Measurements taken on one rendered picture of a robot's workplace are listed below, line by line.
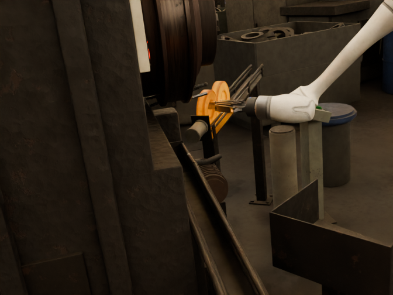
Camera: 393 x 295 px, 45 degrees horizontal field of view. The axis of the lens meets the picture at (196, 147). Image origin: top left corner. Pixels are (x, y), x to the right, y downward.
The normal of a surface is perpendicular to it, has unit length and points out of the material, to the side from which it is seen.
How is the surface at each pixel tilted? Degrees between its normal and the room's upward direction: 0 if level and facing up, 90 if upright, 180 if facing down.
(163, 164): 0
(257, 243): 0
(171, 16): 84
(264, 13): 90
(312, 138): 90
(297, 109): 75
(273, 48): 90
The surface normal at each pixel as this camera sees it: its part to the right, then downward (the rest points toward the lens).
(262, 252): -0.11, -0.94
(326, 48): 0.46, 0.25
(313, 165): 0.22, 0.30
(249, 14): -0.84, 0.26
